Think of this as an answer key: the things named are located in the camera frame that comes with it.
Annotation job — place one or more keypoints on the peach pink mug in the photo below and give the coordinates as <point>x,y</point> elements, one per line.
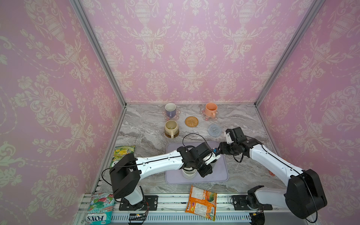
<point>211,106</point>

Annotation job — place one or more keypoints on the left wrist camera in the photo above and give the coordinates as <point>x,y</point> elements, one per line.
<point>192,153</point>

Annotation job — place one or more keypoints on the lavender plastic tray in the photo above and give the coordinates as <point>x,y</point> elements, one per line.
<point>219,174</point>

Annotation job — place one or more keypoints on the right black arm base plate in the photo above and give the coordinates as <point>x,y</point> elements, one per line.
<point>239,203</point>

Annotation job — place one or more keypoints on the mint Fox's candy bag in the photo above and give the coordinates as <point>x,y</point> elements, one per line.
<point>100,209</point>

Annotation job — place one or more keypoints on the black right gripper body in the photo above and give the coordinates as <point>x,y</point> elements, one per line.
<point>230,148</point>

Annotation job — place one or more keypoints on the cream yellow mug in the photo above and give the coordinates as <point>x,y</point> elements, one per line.
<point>171,127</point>

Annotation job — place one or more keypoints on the woven rattan round coaster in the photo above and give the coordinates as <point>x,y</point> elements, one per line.
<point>191,121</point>

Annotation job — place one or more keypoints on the lavender mug white inside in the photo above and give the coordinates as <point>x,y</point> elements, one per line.
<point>171,110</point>

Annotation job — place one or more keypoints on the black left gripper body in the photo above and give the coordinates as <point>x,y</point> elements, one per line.
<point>203,167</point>

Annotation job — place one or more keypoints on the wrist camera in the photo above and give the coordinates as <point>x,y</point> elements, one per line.
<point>192,153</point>
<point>235,135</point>

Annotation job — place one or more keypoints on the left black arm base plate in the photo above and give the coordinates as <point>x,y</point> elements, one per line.
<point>150,203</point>

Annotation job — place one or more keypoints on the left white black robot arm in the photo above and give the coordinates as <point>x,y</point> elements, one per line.
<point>126,174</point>

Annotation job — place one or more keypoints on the orange snack packet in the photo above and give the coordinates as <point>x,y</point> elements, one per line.
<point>202,202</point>

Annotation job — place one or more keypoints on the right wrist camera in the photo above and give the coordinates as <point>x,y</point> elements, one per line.
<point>235,135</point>

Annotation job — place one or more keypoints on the pink flower silicone coaster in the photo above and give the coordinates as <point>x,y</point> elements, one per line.
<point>174,118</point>

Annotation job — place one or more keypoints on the green Fox's candy bag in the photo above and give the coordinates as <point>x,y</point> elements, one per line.
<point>120,152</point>

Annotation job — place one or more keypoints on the blue knitted round coaster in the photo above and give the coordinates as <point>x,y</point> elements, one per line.
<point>214,130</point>

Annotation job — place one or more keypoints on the brown round wooden coaster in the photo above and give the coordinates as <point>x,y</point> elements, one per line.
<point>174,136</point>

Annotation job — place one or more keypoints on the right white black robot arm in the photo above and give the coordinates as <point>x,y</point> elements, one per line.
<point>303,195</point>

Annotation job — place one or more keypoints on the grey green mug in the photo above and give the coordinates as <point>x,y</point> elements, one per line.
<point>214,163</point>

